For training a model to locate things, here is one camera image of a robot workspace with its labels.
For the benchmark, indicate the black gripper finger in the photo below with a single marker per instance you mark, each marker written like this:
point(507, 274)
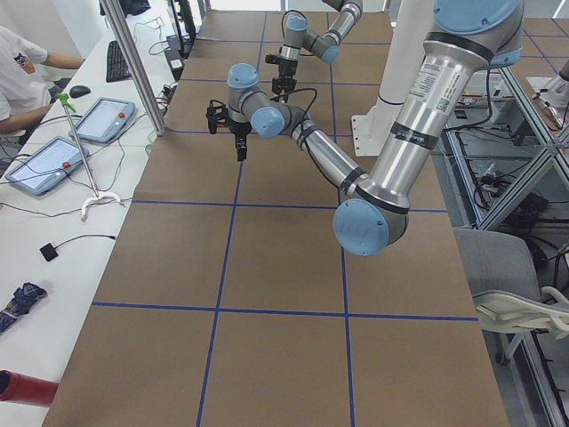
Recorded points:
point(283, 85)
point(241, 148)

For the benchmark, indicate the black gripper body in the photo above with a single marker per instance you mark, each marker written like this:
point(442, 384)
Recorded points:
point(239, 131)
point(287, 68)

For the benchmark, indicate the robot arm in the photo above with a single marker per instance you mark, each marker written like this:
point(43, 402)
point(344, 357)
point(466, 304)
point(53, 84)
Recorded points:
point(298, 35)
point(466, 37)

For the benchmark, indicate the black power adapter box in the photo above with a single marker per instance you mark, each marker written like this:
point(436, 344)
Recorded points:
point(175, 63)

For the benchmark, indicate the far teach pendant tablet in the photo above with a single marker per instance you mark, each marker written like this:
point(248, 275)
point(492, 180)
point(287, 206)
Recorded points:
point(104, 120)

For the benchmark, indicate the teach pendant tablet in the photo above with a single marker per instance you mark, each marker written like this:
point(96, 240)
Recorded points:
point(104, 120)
point(46, 168)

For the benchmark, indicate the black keyboard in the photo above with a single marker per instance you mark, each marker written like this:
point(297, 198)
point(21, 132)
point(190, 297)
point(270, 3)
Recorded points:
point(117, 67)

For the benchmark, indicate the black computer mouse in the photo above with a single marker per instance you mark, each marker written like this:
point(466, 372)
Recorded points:
point(78, 91)

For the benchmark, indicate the near teach pendant tablet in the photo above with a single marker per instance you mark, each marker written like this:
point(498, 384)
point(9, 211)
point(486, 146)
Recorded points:
point(46, 168)

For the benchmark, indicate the seated person in white shirt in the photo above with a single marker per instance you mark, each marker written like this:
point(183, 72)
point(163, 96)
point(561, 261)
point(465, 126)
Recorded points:
point(25, 96)

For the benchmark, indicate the small black square device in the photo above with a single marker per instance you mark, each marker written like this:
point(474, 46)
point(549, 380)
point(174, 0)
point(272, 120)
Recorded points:
point(49, 252)

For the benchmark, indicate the folded blue umbrella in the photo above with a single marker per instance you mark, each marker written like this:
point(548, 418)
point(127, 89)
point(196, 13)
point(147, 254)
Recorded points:
point(24, 298)

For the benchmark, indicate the white grey office chair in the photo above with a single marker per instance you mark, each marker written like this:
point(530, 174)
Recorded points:
point(504, 285)

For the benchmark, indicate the red cylinder bottle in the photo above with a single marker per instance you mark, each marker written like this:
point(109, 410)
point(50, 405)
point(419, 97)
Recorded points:
point(27, 390)

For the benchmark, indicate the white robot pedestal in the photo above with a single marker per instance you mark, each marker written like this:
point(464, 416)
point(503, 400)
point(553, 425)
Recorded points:
point(406, 54)

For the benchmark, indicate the aluminium frame post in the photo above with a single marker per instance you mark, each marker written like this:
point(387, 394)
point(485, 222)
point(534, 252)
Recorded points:
point(125, 40)

